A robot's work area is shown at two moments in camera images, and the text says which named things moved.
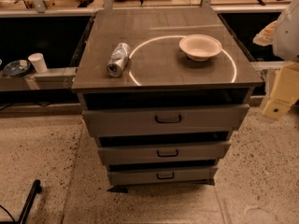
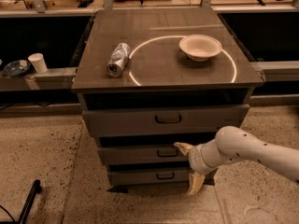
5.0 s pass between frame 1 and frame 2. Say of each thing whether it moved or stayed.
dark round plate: stayed
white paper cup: stayed
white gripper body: moved
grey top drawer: stayed
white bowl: stayed
